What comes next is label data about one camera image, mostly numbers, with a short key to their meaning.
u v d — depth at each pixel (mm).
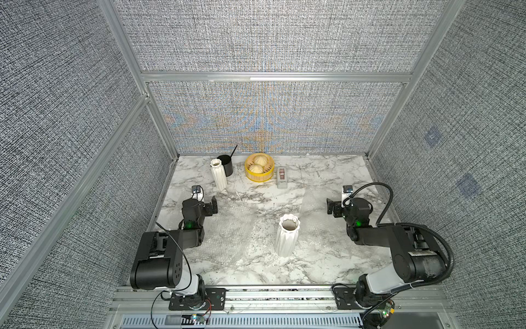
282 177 1060
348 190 811
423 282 476
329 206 858
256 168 1058
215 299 737
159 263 443
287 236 686
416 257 450
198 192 783
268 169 1089
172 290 510
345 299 732
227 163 1037
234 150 1029
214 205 856
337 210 839
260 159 1095
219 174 954
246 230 905
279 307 732
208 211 836
